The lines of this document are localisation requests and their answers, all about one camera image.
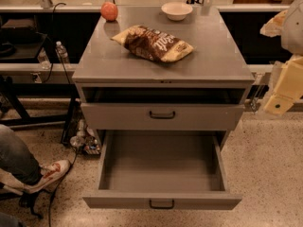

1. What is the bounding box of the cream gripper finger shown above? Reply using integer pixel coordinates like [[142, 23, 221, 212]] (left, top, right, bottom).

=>
[[264, 56, 303, 115], [259, 9, 288, 38]]

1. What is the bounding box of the brown chip bag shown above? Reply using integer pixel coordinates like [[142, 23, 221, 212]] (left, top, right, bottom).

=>
[[112, 26, 194, 63]]

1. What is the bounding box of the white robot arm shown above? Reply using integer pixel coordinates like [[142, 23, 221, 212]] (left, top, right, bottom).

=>
[[259, 0, 303, 115]]

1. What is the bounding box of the grey drawer cabinet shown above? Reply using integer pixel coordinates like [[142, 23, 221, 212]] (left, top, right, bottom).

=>
[[73, 6, 253, 144]]

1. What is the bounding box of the open grey lower drawer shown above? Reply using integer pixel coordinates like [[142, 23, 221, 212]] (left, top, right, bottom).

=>
[[83, 131, 241, 210]]

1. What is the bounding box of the closed grey upper drawer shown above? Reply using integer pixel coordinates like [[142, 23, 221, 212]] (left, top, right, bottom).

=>
[[81, 103, 244, 131]]

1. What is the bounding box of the white ceramic bowl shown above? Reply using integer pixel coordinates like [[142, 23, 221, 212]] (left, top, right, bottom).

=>
[[161, 2, 193, 21]]

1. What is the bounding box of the orange round fruit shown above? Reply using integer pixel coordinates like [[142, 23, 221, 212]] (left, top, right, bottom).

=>
[[100, 2, 118, 22]]

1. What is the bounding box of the clutter of floor items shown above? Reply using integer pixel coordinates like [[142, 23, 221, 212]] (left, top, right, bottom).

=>
[[70, 119, 100, 155]]

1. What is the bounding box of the clear plastic water bottle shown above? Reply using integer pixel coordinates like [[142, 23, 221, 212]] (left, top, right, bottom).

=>
[[56, 41, 70, 65]]

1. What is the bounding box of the black side stand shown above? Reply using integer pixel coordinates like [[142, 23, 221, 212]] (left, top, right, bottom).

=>
[[0, 13, 78, 144]]

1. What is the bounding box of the white red sneaker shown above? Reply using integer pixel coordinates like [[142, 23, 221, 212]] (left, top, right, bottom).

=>
[[24, 160, 70, 194]]

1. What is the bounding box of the blue jeans leg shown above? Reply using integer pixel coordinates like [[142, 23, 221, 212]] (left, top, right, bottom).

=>
[[0, 125, 42, 185]]

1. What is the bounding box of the black cable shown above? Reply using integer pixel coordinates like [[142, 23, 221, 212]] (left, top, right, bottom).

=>
[[40, 2, 83, 227]]

